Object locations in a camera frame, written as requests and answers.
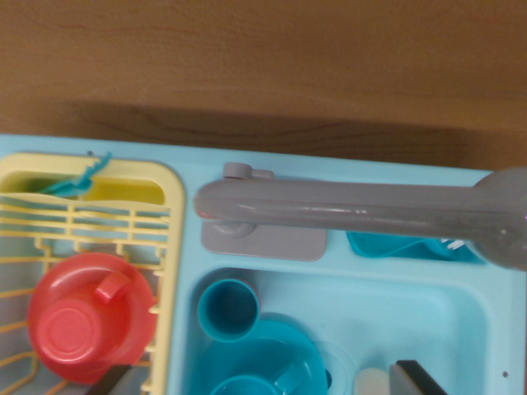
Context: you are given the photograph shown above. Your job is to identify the teal toy fork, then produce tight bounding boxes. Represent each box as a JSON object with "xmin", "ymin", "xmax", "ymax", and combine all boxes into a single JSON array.
[{"xmin": 69, "ymin": 151, "xmax": 114, "ymax": 194}]

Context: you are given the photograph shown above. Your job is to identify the teal tumbler cup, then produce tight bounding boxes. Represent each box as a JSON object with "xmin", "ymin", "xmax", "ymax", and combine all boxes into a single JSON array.
[{"xmin": 196, "ymin": 278, "xmax": 261, "ymax": 343}]

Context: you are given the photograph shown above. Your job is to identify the red cup on plate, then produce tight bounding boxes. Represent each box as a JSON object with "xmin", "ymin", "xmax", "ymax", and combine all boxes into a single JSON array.
[{"xmin": 26, "ymin": 251, "xmax": 157, "ymax": 384}]

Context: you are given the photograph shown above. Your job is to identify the red mug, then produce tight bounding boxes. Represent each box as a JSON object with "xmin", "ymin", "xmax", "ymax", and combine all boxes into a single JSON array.
[{"xmin": 35, "ymin": 271, "xmax": 132, "ymax": 367}]

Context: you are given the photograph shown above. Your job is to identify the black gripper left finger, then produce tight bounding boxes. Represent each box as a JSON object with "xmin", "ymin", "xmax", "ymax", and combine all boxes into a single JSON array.
[{"xmin": 84, "ymin": 364, "xmax": 144, "ymax": 395}]

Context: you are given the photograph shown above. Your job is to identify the teal plate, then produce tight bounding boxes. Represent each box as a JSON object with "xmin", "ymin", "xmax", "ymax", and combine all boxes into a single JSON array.
[{"xmin": 201, "ymin": 312, "xmax": 330, "ymax": 395}]

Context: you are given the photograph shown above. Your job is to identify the light blue toy sink unit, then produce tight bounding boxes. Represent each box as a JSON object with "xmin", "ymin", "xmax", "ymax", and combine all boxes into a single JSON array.
[{"xmin": 0, "ymin": 133, "xmax": 527, "ymax": 395}]

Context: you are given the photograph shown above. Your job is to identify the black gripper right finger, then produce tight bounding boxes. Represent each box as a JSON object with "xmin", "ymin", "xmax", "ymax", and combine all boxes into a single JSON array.
[{"xmin": 389, "ymin": 360, "xmax": 449, "ymax": 395}]

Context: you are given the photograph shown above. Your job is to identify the teal dish brush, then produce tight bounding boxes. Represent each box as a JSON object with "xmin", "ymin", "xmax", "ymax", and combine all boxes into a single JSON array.
[{"xmin": 346, "ymin": 230, "xmax": 485, "ymax": 264}]

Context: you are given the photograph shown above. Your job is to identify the teal toy spoon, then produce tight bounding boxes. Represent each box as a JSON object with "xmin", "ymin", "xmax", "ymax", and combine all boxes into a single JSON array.
[{"xmin": 39, "ymin": 180, "xmax": 90, "ymax": 198}]

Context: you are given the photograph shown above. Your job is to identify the grey toy faucet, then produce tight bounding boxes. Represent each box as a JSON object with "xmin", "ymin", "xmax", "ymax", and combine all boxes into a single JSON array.
[{"xmin": 194, "ymin": 162, "xmax": 527, "ymax": 272}]

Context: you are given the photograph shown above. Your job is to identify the yellow dish rack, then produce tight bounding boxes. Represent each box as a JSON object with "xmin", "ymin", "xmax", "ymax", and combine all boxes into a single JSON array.
[{"xmin": 0, "ymin": 152, "xmax": 186, "ymax": 395}]

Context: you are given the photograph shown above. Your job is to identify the teal mug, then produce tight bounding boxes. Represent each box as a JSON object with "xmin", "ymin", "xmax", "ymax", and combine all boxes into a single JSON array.
[{"xmin": 209, "ymin": 361, "xmax": 304, "ymax": 395}]

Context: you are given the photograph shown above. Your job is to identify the cream detergent bottle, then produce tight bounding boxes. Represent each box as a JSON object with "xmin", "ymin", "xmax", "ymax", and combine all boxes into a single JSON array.
[{"xmin": 352, "ymin": 367, "xmax": 391, "ymax": 395}]

